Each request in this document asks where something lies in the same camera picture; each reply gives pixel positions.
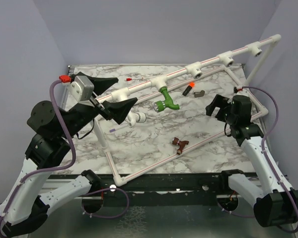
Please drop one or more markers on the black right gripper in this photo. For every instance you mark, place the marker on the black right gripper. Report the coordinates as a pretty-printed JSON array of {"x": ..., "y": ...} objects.
[{"x": 219, "y": 101}]

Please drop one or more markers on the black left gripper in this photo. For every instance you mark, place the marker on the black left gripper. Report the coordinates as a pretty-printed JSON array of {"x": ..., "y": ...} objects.
[{"x": 119, "y": 109}]

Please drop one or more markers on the white PVC pipe frame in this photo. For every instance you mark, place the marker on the white PVC pipe frame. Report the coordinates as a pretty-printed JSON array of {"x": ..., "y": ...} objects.
[{"x": 201, "y": 69}]

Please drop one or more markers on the brown plastic faucet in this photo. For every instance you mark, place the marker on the brown plastic faucet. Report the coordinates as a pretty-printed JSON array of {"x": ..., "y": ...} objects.
[{"x": 181, "y": 144}]

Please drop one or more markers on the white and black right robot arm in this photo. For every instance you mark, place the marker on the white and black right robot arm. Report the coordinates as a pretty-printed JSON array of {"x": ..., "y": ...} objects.
[{"x": 275, "y": 203}]

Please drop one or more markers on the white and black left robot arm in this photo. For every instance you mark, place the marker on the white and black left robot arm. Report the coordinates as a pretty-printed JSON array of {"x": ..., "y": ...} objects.
[{"x": 26, "y": 209}]

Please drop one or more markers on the red and white marker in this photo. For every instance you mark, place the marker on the red and white marker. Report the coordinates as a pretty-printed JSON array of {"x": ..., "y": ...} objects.
[{"x": 134, "y": 78}]

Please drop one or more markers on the orange and black highlighter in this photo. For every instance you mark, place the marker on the orange and black highlighter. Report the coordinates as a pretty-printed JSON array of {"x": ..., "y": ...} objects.
[{"x": 188, "y": 89}]

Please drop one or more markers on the purple and white pen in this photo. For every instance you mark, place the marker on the purple and white pen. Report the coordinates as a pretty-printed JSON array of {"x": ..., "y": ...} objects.
[{"x": 118, "y": 128}]

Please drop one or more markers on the white plastic faucet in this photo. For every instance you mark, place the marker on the white plastic faucet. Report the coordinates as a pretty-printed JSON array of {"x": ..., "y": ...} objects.
[{"x": 134, "y": 118}]

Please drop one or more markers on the green plastic faucet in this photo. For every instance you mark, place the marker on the green plastic faucet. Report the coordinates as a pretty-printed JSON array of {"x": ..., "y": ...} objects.
[{"x": 160, "y": 106}]

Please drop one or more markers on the grey metal bracket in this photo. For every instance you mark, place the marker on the grey metal bracket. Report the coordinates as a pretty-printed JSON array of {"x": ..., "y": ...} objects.
[{"x": 199, "y": 94}]

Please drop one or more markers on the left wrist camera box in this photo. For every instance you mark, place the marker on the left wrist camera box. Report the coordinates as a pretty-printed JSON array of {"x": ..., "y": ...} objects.
[{"x": 81, "y": 88}]

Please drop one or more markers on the black front mounting rail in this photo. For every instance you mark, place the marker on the black front mounting rail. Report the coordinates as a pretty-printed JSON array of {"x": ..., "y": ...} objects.
[{"x": 166, "y": 190}]

